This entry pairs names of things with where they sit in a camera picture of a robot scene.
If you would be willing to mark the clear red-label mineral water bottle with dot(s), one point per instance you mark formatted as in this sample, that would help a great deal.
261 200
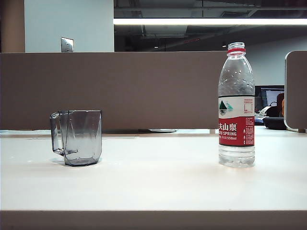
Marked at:
236 134

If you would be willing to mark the grey transparent faceted mug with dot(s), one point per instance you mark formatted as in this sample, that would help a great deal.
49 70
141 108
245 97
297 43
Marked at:
81 139

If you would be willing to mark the long white ceiling light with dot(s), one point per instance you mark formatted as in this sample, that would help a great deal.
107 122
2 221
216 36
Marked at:
172 21

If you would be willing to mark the blue cloth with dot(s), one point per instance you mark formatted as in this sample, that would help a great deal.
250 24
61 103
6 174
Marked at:
258 118

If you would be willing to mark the white paper tag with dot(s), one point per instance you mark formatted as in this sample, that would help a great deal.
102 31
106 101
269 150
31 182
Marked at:
264 110

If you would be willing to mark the wide black computer monitor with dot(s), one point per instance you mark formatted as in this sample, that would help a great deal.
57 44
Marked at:
269 95

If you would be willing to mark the black backpack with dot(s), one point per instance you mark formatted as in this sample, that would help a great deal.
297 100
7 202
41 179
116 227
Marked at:
273 112

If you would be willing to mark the black oval pouch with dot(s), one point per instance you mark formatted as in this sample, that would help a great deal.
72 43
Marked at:
273 122

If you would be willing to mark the person in orange shirt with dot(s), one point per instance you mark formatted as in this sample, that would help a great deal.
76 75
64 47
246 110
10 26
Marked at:
283 106

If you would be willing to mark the brown partition with white edge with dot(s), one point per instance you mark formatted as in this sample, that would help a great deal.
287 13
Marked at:
296 91

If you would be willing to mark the metal wall switch plate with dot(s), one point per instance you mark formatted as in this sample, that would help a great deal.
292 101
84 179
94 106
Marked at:
67 44

